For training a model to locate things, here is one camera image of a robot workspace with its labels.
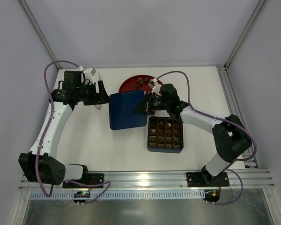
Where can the round red tray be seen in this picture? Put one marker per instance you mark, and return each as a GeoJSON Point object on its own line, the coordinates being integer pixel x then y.
{"type": "Point", "coordinates": [130, 83]}

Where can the aluminium right side rail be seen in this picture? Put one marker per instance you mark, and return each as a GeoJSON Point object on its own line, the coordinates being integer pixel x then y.
{"type": "Point", "coordinates": [234, 108]}

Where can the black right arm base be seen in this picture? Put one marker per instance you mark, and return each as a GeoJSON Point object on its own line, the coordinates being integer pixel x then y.
{"type": "Point", "coordinates": [204, 179]}

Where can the controller board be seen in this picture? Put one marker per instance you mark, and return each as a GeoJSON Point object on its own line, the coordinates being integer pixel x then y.
{"type": "Point", "coordinates": [212, 196]}
{"type": "Point", "coordinates": [81, 197]}

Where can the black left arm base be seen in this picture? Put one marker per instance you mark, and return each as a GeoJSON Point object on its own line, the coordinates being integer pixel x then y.
{"type": "Point", "coordinates": [96, 181]}

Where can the left controller board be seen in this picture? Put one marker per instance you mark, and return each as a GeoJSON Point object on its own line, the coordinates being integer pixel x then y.
{"type": "Point", "coordinates": [81, 197]}

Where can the aluminium right frame post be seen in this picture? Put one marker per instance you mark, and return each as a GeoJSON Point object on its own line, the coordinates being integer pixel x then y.
{"type": "Point", "coordinates": [258, 9]}

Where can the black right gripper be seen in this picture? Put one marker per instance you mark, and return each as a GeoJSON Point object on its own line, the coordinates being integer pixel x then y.
{"type": "Point", "coordinates": [148, 104]}

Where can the blue chocolate box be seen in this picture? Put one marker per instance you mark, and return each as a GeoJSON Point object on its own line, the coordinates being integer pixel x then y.
{"type": "Point", "coordinates": [160, 140]}

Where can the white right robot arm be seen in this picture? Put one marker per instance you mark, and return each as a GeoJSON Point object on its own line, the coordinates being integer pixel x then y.
{"type": "Point", "coordinates": [230, 138]}

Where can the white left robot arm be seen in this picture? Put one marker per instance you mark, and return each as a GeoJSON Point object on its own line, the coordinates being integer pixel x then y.
{"type": "Point", "coordinates": [40, 163]}

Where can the blue box lid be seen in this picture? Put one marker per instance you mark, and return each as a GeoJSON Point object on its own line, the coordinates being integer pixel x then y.
{"type": "Point", "coordinates": [121, 107]}

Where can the aluminium front rail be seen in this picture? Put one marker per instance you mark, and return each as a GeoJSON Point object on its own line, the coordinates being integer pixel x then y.
{"type": "Point", "coordinates": [251, 178]}

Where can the right controller board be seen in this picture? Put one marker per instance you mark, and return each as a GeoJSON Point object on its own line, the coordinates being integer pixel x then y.
{"type": "Point", "coordinates": [212, 196]}

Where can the aluminium left frame post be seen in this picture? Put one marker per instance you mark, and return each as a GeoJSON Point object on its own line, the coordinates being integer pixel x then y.
{"type": "Point", "coordinates": [32, 20]}

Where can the aluminium frame post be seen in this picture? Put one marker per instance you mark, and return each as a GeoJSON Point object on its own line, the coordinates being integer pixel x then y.
{"type": "Point", "coordinates": [258, 9]}
{"type": "Point", "coordinates": [32, 20]}

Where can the slotted cable duct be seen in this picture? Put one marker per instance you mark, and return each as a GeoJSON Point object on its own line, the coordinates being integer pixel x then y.
{"type": "Point", "coordinates": [125, 194]}

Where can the dark brown chocolate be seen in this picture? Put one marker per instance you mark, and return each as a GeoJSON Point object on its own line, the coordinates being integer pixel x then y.
{"type": "Point", "coordinates": [138, 82]}

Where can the aluminium rail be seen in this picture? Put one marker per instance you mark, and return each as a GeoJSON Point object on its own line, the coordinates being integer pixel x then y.
{"type": "Point", "coordinates": [251, 178]}
{"type": "Point", "coordinates": [234, 108]}

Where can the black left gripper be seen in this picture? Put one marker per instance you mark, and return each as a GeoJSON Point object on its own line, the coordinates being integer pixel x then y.
{"type": "Point", "coordinates": [97, 93]}

